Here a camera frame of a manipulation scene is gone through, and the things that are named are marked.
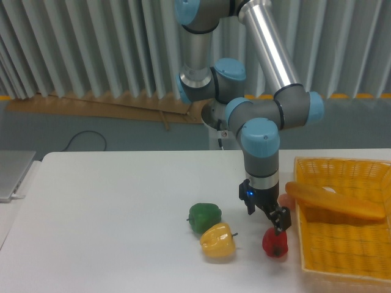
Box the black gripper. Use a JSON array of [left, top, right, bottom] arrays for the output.
[[239, 179, 291, 235]]

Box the red bell pepper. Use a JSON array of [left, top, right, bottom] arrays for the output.
[[262, 228, 288, 258]]

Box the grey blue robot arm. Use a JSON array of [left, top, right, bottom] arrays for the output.
[[174, 1, 324, 234]]

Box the yellow woven basket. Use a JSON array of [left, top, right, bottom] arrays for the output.
[[294, 157, 390, 283]]

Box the yellow bell pepper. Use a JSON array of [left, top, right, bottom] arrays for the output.
[[199, 223, 236, 258]]

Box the green bell pepper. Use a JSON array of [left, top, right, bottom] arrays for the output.
[[187, 203, 222, 234]]

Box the orange baguette bread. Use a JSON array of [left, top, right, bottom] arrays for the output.
[[285, 181, 386, 220]]

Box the brown cardboard sheet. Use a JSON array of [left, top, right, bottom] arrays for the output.
[[6, 90, 208, 130]]

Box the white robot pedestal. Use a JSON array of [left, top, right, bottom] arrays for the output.
[[200, 98, 259, 151]]

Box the black floor cable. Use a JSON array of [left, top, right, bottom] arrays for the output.
[[60, 130, 108, 152]]

